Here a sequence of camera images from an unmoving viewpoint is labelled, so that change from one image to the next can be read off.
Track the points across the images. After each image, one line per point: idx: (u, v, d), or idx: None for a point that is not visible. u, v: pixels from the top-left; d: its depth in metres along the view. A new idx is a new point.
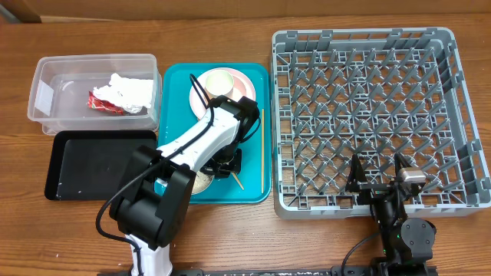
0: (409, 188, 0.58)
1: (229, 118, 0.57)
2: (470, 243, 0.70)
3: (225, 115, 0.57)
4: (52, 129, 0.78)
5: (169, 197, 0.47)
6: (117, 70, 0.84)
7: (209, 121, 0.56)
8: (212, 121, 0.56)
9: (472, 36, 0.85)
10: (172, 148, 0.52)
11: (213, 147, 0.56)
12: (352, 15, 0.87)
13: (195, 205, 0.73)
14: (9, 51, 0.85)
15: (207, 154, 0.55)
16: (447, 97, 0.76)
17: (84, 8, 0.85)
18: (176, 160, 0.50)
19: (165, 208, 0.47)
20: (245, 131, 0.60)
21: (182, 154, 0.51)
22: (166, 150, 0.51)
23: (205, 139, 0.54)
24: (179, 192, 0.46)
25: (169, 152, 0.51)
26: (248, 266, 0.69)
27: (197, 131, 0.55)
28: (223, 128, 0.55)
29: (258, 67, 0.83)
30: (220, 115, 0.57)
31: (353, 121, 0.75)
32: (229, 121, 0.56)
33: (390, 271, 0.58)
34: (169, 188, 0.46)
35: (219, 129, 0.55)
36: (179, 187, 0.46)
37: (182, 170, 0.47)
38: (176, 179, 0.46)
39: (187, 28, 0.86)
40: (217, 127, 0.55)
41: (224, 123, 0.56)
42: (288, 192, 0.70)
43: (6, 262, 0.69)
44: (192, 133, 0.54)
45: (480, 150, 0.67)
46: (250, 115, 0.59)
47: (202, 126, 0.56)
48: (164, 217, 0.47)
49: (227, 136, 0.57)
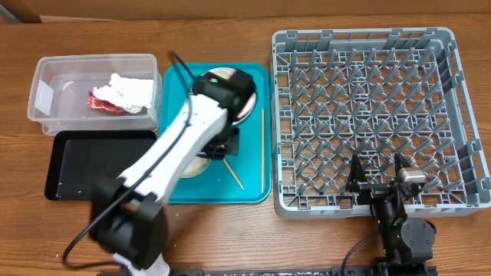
0: (409, 188, 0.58)
1: (211, 108, 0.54)
2: (470, 243, 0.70)
3: (204, 107, 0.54)
4: (52, 129, 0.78)
5: (140, 228, 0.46)
6: (117, 70, 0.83)
7: (185, 121, 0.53)
8: (189, 120, 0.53)
9: (472, 36, 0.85)
10: (140, 170, 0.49)
11: (193, 152, 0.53)
12: (352, 15, 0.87)
13: (195, 205, 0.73)
14: (8, 51, 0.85)
15: (188, 160, 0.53)
16: (447, 97, 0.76)
17: (84, 8, 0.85)
18: (145, 185, 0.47)
19: (137, 236, 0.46)
20: (237, 111, 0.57)
21: (151, 176, 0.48)
22: (133, 174, 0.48)
23: (179, 152, 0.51)
24: (148, 225, 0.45)
25: (136, 179, 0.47)
26: (248, 266, 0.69)
27: (170, 139, 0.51)
28: (203, 125, 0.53)
29: (258, 67, 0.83)
30: (199, 106, 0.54)
31: (353, 121, 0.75)
32: (211, 113, 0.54)
33: (390, 271, 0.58)
34: (137, 221, 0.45)
35: (196, 130, 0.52)
36: (146, 221, 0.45)
37: (146, 202, 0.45)
38: (140, 215, 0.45)
39: (187, 28, 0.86)
40: (194, 127, 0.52)
41: (204, 118, 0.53)
42: (288, 192, 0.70)
43: (6, 262, 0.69)
44: (165, 144, 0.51)
45: (480, 150, 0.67)
46: (240, 96, 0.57)
47: (177, 129, 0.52)
48: (138, 243, 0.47)
49: (208, 133, 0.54)
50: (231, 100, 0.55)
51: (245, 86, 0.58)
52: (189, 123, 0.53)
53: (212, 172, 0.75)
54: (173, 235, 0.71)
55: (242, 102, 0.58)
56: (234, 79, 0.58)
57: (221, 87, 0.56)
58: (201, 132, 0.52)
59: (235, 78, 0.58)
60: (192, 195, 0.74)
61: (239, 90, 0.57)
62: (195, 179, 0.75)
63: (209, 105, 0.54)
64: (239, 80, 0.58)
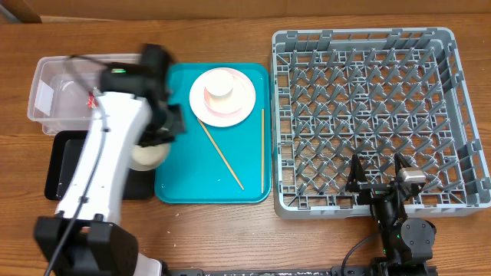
0: (409, 188, 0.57)
1: (126, 101, 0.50)
2: (470, 243, 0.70)
3: (120, 105, 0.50)
4: (52, 129, 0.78)
5: (100, 255, 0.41)
6: None
7: (102, 129, 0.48)
8: (107, 127, 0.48)
9: (472, 36, 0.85)
10: (74, 199, 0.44)
11: (126, 156, 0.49)
12: (352, 15, 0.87)
13: (196, 205, 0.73)
14: (8, 51, 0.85)
15: (125, 162, 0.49)
16: (447, 97, 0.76)
17: (84, 8, 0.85)
18: (86, 211, 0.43)
19: (103, 263, 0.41)
20: (159, 93, 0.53)
21: (88, 201, 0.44)
22: (69, 205, 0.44)
23: (107, 162, 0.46)
24: (106, 250, 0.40)
25: (72, 208, 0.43)
26: (248, 266, 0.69)
27: (96, 154, 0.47)
28: (125, 123, 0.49)
29: (258, 67, 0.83)
30: (111, 106, 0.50)
31: (353, 121, 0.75)
32: (126, 107, 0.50)
33: (391, 271, 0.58)
34: (94, 251, 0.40)
35: (121, 133, 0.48)
36: (101, 248, 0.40)
37: (95, 228, 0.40)
38: (93, 243, 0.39)
39: (187, 28, 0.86)
40: (115, 132, 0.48)
41: (122, 117, 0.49)
42: (288, 192, 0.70)
43: (6, 262, 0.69)
44: (90, 161, 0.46)
45: (480, 150, 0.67)
46: (156, 78, 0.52)
47: (98, 141, 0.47)
48: (110, 267, 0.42)
49: (136, 128, 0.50)
50: (140, 85, 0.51)
51: (159, 67, 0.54)
52: (106, 127, 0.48)
53: (212, 172, 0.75)
54: (173, 235, 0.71)
55: (159, 83, 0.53)
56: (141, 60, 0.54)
57: (129, 75, 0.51)
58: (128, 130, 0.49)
59: (143, 59, 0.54)
60: (192, 195, 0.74)
61: (152, 73, 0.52)
62: (195, 179, 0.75)
63: (123, 101, 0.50)
64: (144, 61, 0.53)
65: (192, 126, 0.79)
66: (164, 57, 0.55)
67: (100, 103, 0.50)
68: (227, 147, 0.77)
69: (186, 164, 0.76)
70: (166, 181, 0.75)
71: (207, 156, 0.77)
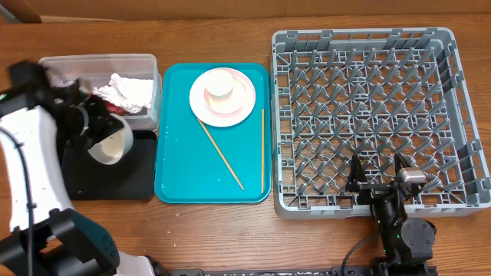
0: (409, 188, 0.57)
1: (23, 116, 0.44)
2: (470, 243, 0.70)
3: (15, 122, 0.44)
4: None
5: (76, 244, 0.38)
6: (117, 70, 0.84)
7: (14, 145, 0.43)
8: (18, 142, 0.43)
9: (472, 36, 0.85)
10: (19, 217, 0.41)
11: (53, 159, 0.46)
12: (352, 15, 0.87)
13: (196, 205, 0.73)
14: (9, 51, 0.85)
15: (55, 163, 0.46)
16: (448, 97, 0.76)
17: (84, 8, 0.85)
18: (40, 215, 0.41)
19: (83, 252, 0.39)
20: (51, 100, 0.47)
21: (37, 206, 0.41)
22: (18, 219, 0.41)
23: (37, 167, 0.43)
24: (78, 238, 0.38)
25: (24, 220, 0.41)
26: (248, 266, 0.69)
27: (19, 168, 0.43)
28: (32, 133, 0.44)
29: (258, 67, 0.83)
30: (10, 123, 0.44)
31: (353, 121, 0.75)
32: (25, 120, 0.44)
33: (391, 271, 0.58)
34: (68, 241, 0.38)
35: (34, 142, 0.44)
36: (71, 237, 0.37)
37: (54, 221, 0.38)
38: (60, 235, 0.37)
39: (187, 28, 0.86)
40: (28, 143, 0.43)
41: (26, 130, 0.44)
42: (288, 192, 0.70)
43: None
44: (18, 175, 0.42)
45: (480, 150, 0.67)
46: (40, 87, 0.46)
47: (13, 155, 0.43)
48: (94, 255, 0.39)
49: (46, 136, 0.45)
50: (31, 96, 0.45)
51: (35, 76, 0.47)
52: (18, 143, 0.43)
53: (212, 172, 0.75)
54: (173, 235, 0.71)
55: (48, 94, 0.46)
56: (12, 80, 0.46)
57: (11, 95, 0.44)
58: (38, 138, 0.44)
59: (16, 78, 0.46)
60: (192, 195, 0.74)
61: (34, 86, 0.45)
62: (194, 178, 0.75)
63: (18, 117, 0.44)
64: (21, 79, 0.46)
65: (192, 126, 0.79)
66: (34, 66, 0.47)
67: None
68: (227, 146, 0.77)
69: (186, 164, 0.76)
70: (166, 181, 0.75)
71: (207, 156, 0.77)
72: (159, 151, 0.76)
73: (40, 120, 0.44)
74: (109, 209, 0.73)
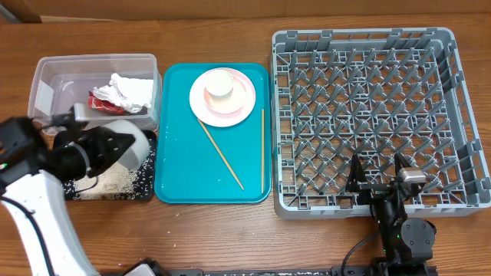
0: (409, 188, 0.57)
1: (28, 182, 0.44)
2: (470, 243, 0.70)
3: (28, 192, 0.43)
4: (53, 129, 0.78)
5: None
6: (117, 70, 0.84)
7: (25, 212, 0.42)
8: (30, 210, 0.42)
9: (472, 36, 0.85)
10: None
11: (63, 211, 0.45)
12: (353, 15, 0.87)
13: (196, 205, 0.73)
14: (8, 52, 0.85)
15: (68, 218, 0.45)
16: (448, 97, 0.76)
17: (84, 8, 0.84)
18: None
19: None
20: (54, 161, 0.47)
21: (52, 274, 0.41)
22: None
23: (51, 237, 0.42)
24: None
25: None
26: (247, 266, 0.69)
27: (33, 236, 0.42)
28: (42, 198, 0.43)
29: (258, 67, 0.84)
30: (15, 192, 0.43)
31: (353, 121, 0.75)
32: (35, 188, 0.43)
33: (390, 271, 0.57)
34: None
35: (44, 205, 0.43)
36: None
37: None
38: None
39: (187, 28, 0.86)
40: (37, 208, 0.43)
41: (40, 204, 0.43)
42: (288, 192, 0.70)
43: (7, 262, 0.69)
44: (32, 242, 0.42)
45: (480, 150, 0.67)
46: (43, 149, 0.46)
47: (26, 225, 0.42)
48: None
49: (57, 201, 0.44)
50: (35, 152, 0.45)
51: (27, 133, 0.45)
52: (31, 211, 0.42)
53: (212, 172, 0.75)
54: (173, 235, 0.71)
55: (50, 154, 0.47)
56: (6, 141, 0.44)
57: (15, 163, 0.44)
58: (49, 202, 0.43)
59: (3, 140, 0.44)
60: (192, 194, 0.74)
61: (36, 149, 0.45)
62: (194, 178, 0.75)
63: (31, 185, 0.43)
64: (12, 141, 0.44)
65: (192, 127, 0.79)
66: (23, 120, 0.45)
67: (6, 198, 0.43)
68: (227, 146, 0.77)
69: (186, 164, 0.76)
70: (166, 181, 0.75)
71: (207, 156, 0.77)
72: (159, 151, 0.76)
73: (51, 191, 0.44)
74: (108, 209, 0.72)
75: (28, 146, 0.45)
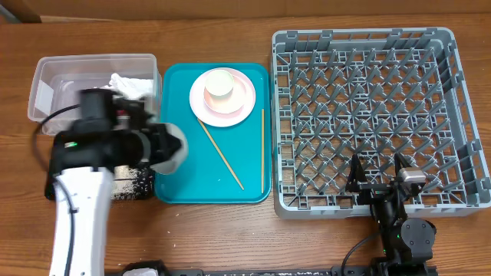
0: (409, 188, 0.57)
1: (86, 175, 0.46)
2: (470, 243, 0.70)
3: (80, 188, 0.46)
4: (52, 129, 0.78)
5: None
6: (117, 70, 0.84)
7: (70, 206, 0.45)
8: (75, 206, 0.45)
9: (472, 36, 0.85)
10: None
11: (101, 220, 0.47)
12: (353, 15, 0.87)
13: (196, 205, 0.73)
14: (8, 52, 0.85)
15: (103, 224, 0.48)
16: (447, 97, 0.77)
17: (84, 8, 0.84)
18: None
19: None
20: (120, 150, 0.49)
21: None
22: None
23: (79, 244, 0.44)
24: None
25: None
26: (247, 266, 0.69)
27: (67, 234, 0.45)
28: (90, 200, 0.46)
29: (258, 67, 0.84)
30: (70, 180, 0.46)
31: (353, 121, 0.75)
32: (87, 186, 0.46)
33: (391, 271, 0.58)
34: None
35: (89, 209, 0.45)
36: None
37: None
38: None
39: (187, 28, 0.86)
40: (81, 209, 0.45)
41: (87, 204, 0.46)
42: (288, 192, 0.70)
43: (7, 262, 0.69)
44: (64, 239, 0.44)
45: (480, 150, 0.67)
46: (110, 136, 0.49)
47: (67, 220, 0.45)
48: None
49: (101, 208, 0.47)
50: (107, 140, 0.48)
51: (103, 113, 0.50)
52: (75, 208, 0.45)
53: (212, 172, 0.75)
54: (173, 235, 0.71)
55: (117, 144, 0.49)
56: (86, 115, 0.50)
57: (82, 145, 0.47)
58: (93, 208, 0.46)
59: (85, 110, 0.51)
60: (192, 194, 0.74)
61: (104, 136, 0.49)
62: (194, 178, 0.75)
63: (84, 180, 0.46)
64: (89, 114, 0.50)
65: (192, 127, 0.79)
66: (103, 97, 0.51)
67: (60, 180, 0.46)
68: (228, 147, 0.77)
69: (186, 164, 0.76)
70: (166, 181, 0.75)
71: (207, 156, 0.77)
72: None
73: (100, 195, 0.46)
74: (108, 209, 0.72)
75: (100, 126, 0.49)
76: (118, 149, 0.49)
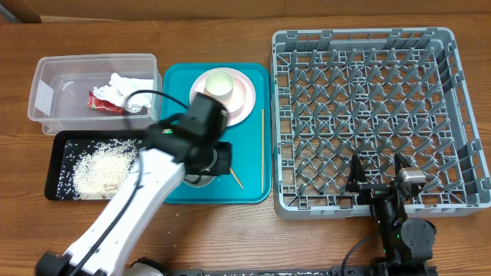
0: (409, 188, 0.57)
1: (163, 162, 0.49)
2: (470, 244, 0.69)
3: (154, 169, 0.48)
4: (53, 129, 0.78)
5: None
6: (117, 70, 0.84)
7: (138, 179, 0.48)
8: (143, 179, 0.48)
9: (472, 36, 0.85)
10: (86, 244, 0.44)
11: (156, 204, 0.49)
12: (353, 15, 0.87)
13: (196, 205, 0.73)
14: (8, 52, 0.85)
15: (153, 211, 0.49)
16: (448, 97, 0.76)
17: (84, 8, 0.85)
18: (92, 263, 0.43)
19: None
20: (199, 159, 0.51)
21: (97, 252, 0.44)
22: (79, 247, 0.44)
23: (130, 216, 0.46)
24: None
25: (82, 255, 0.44)
26: (248, 266, 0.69)
27: (123, 202, 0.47)
28: (157, 184, 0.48)
29: (258, 67, 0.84)
30: (149, 160, 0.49)
31: (353, 121, 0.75)
32: (163, 170, 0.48)
33: (391, 271, 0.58)
34: None
35: (152, 190, 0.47)
36: None
37: None
38: None
39: (187, 28, 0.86)
40: (147, 187, 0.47)
41: (156, 182, 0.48)
42: (288, 192, 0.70)
43: (7, 262, 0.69)
44: (119, 205, 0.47)
45: (480, 150, 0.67)
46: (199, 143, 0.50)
47: (130, 191, 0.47)
48: None
49: (163, 193, 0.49)
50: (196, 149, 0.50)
51: (206, 119, 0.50)
52: (140, 184, 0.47)
53: None
54: (173, 234, 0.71)
55: (199, 152, 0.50)
56: (192, 113, 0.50)
57: (176, 136, 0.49)
58: (156, 192, 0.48)
59: (194, 106, 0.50)
60: (192, 194, 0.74)
61: (198, 139, 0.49)
62: None
63: (163, 162, 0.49)
64: (197, 112, 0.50)
65: None
66: (214, 106, 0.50)
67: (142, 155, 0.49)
68: None
69: None
70: None
71: None
72: None
73: (166, 182, 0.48)
74: None
75: (197, 129, 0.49)
76: (199, 159, 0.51)
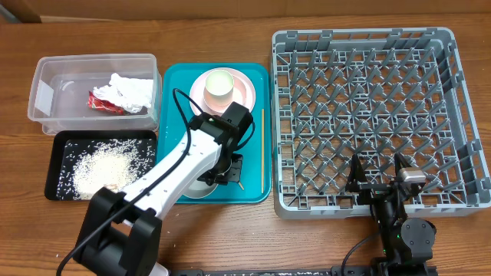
0: (409, 188, 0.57)
1: (209, 140, 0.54)
2: (470, 243, 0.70)
3: (200, 143, 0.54)
4: (53, 129, 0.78)
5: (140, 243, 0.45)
6: (117, 69, 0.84)
7: (185, 148, 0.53)
8: (189, 149, 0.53)
9: (472, 36, 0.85)
10: (137, 188, 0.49)
11: (196, 173, 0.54)
12: (353, 15, 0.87)
13: (196, 205, 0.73)
14: (8, 51, 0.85)
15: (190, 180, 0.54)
16: (447, 97, 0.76)
17: (84, 8, 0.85)
18: (142, 203, 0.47)
19: (134, 251, 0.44)
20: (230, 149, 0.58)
21: (148, 195, 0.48)
22: (131, 191, 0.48)
23: (176, 175, 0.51)
24: (141, 241, 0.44)
25: (134, 195, 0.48)
26: (248, 266, 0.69)
27: (171, 163, 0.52)
28: (202, 156, 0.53)
29: (258, 67, 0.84)
30: (197, 136, 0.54)
31: (353, 121, 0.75)
32: (206, 146, 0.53)
33: (391, 271, 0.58)
34: (139, 234, 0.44)
35: (196, 160, 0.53)
36: (142, 235, 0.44)
37: (146, 218, 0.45)
38: (138, 227, 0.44)
39: (187, 28, 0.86)
40: (192, 156, 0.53)
41: (200, 152, 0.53)
42: (288, 192, 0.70)
43: (7, 262, 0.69)
44: (166, 165, 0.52)
45: (480, 150, 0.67)
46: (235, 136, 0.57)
47: (177, 156, 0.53)
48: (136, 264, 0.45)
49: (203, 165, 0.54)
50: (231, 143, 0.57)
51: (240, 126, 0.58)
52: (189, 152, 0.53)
53: None
54: (173, 235, 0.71)
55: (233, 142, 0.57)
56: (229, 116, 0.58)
57: (218, 125, 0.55)
58: (199, 162, 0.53)
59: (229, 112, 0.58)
60: None
61: (234, 130, 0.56)
62: None
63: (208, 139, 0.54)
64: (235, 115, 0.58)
65: None
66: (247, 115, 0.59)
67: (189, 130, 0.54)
68: None
69: None
70: None
71: None
72: (159, 151, 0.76)
73: (206, 159, 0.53)
74: None
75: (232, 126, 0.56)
76: (229, 149, 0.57)
